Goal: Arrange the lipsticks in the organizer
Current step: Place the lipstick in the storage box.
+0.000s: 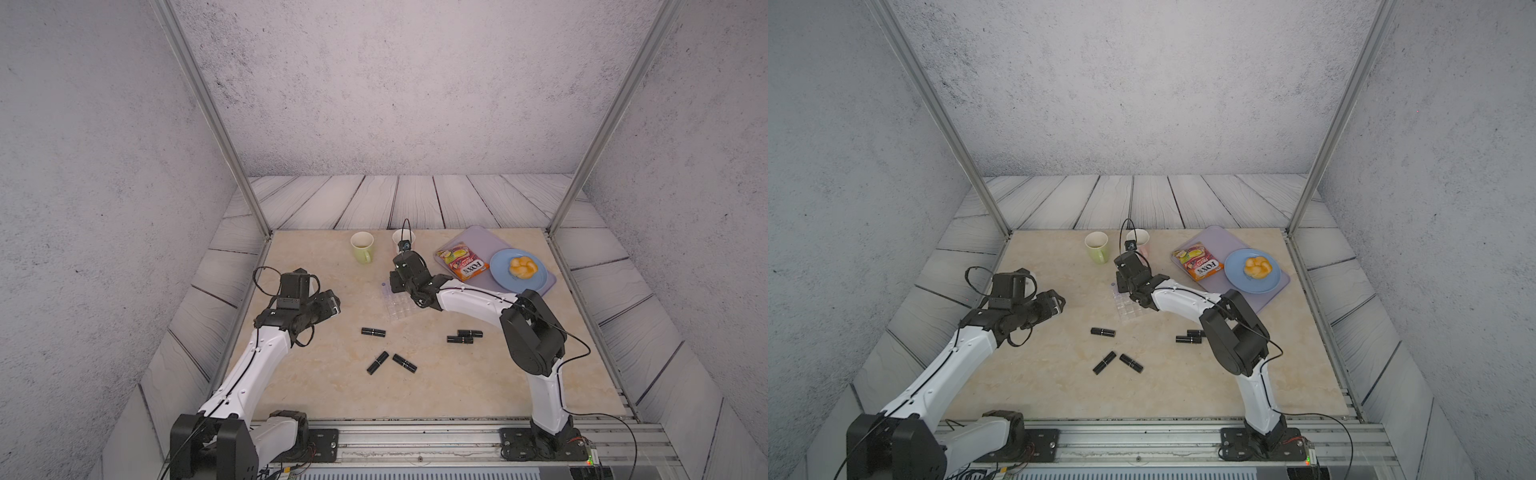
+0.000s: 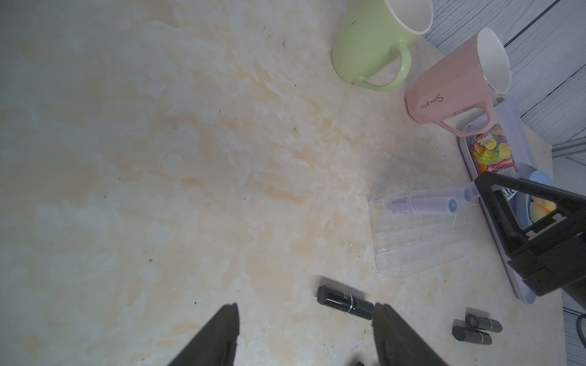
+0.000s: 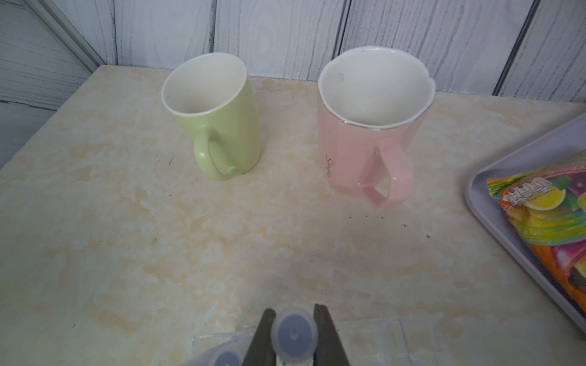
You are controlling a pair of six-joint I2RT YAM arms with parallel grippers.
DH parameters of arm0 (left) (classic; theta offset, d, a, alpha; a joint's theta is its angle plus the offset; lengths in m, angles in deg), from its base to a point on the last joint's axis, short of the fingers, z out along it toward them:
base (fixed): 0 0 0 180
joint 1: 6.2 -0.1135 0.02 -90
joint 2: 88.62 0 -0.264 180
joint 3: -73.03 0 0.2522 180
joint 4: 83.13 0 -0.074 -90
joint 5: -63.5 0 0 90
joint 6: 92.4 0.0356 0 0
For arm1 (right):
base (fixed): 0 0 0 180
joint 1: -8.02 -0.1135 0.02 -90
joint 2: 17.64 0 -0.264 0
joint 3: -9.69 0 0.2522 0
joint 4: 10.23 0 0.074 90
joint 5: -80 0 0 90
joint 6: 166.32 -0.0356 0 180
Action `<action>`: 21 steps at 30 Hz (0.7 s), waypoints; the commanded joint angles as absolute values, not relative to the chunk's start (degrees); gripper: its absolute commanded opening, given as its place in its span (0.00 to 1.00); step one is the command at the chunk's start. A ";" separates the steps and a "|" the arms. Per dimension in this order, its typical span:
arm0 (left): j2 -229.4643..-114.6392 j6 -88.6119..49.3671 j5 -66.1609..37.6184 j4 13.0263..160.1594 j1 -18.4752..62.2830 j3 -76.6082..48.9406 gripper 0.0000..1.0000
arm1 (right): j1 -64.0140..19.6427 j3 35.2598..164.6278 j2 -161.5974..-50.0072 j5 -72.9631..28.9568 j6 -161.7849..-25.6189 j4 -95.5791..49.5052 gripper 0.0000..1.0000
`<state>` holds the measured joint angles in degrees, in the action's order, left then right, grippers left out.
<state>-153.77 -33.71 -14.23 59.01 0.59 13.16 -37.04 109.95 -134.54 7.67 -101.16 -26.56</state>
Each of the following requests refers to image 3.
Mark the lavender tray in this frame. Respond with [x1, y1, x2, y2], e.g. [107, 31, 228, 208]
[465, 114, 585, 329]

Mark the pink mug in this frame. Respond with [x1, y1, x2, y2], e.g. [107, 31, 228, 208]
[317, 46, 436, 210]

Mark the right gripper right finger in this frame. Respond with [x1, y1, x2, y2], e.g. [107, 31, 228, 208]
[313, 303, 350, 366]

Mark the left aluminium frame post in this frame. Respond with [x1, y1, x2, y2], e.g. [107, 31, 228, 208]
[21, 0, 105, 73]

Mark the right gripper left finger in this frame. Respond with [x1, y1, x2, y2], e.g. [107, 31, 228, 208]
[242, 308, 276, 366]

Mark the candy bag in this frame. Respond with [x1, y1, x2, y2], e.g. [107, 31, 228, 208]
[486, 150, 585, 310]

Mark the clear acrylic lipstick organizer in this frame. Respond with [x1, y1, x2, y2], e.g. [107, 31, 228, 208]
[182, 318, 440, 366]

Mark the green mug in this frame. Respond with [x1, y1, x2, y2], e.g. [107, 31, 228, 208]
[161, 53, 262, 181]

